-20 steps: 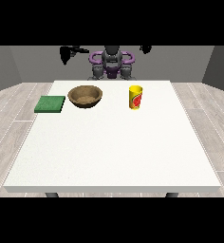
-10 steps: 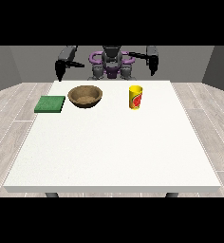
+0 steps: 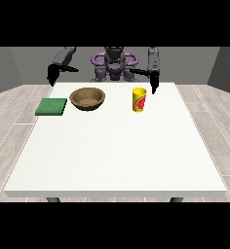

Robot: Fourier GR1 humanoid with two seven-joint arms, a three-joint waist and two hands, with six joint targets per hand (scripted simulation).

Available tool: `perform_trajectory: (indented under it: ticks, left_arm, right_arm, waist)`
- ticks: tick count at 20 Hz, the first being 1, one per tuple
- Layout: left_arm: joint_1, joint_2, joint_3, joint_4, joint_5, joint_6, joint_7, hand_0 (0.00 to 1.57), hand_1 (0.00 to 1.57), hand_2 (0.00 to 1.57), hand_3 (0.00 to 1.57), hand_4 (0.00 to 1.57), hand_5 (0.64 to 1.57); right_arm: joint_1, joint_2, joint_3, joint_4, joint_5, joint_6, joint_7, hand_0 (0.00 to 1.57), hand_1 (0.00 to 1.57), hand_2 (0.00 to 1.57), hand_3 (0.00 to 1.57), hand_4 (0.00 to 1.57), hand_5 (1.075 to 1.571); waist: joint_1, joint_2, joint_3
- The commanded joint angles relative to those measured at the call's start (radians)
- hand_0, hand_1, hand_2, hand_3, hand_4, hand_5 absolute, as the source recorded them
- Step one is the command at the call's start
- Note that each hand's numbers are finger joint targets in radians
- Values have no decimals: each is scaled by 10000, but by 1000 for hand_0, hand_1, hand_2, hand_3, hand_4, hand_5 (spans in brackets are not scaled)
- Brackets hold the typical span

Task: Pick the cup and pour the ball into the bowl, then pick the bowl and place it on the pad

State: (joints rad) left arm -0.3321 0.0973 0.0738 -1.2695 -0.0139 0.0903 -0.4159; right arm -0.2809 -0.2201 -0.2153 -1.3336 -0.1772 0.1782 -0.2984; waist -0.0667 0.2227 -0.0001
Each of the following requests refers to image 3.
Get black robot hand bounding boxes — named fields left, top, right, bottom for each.
left=129, top=67, right=161, bottom=95
left=46, top=63, right=80, bottom=88

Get yellow cup with melon print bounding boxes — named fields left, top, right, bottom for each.
left=132, top=87, right=147, bottom=114

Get green square pad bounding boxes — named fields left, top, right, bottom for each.
left=34, top=97, right=68, bottom=117

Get brown wooden bowl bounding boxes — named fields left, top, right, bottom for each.
left=69, top=87, right=106, bottom=112

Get grey robot trunk purple rings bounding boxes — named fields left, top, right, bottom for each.
left=90, top=47, right=140, bottom=84

